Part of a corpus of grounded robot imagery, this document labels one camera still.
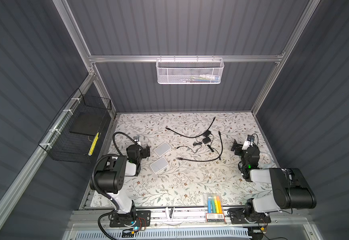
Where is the black corrugated cable conduit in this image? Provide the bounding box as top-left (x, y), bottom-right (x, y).
top-left (90, 131), bottom-right (139, 240)

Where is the black wire basket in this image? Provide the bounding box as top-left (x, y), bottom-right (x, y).
top-left (38, 90), bottom-right (112, 164)

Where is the black power adapter lower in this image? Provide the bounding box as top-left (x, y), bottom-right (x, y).
top-left (202, 137), bottom-right (211, 145)

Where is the box of coloured markers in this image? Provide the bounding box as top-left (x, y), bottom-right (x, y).
top-left (204, 193), bottom-right (225, 223)

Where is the black ethernet cable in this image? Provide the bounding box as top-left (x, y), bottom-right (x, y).
top-left (176, 131), bottom-right (224, 163)
top-left (165, 116), bottom-right (216, 139)

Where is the black pad in basket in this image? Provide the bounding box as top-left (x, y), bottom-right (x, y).
top-left (69, 113), bottom-right (102, 137)

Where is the white perforated cable tray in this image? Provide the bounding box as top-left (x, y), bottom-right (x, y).
top-left (73, 227), bottom-right (250, 240)

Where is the floral table mat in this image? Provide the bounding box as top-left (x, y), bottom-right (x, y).
top-left (109, 112), bottom-right (276, 207)

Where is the white wire mesh basket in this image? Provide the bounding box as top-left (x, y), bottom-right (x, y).
top-left (155, 58), bottom-right (224, 85)

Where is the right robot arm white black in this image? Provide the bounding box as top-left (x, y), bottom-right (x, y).
top-left (227, 136), bottom-right (317, 224)

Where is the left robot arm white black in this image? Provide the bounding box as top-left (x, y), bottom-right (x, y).
top-left (89, 145), bottom-right (150, 221)

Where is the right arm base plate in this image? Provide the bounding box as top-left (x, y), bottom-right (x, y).
top-left (227, 208), bottom-right (271, 224)

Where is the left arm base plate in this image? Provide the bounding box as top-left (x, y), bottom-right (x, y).
top-left (108, 211), bottom-right (151, 228)

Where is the white round clock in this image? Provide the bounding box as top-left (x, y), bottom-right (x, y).
top-left (258, 152), bottom-right (274, 169)

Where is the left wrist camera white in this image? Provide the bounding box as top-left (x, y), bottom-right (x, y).
top-left (133, 136), bottom-right (141, 146)

